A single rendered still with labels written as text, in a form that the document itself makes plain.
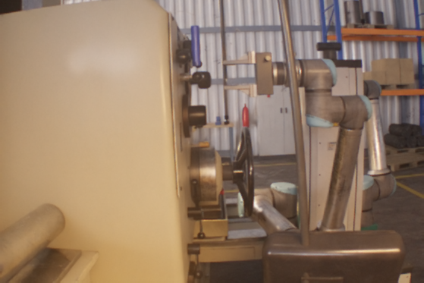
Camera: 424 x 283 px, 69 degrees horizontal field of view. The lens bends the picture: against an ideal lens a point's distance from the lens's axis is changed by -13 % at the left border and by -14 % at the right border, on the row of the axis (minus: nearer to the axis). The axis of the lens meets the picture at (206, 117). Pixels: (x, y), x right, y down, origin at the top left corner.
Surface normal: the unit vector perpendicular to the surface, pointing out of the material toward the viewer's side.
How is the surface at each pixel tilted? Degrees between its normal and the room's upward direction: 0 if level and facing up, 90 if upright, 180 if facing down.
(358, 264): 110
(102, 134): 90
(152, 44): 90
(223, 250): 90
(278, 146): 90
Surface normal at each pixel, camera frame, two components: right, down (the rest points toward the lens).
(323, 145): -0.04, 0.07
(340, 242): -0.14, -0.91
